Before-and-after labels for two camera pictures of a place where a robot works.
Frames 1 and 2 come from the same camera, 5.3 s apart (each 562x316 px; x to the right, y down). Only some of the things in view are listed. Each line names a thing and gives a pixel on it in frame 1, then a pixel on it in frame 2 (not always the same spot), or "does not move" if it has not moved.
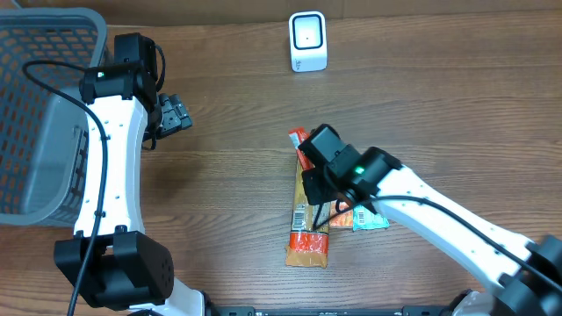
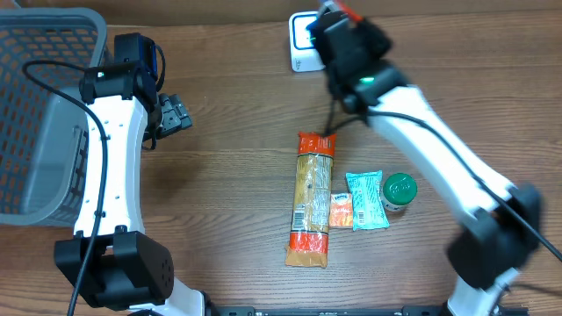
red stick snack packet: [298, 134] → [349, 12]
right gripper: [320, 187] → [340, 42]
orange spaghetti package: [306, 247] does not move
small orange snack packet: [341, 214] does not move
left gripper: [176, 116] does not move
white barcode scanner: [308, 41] does not move
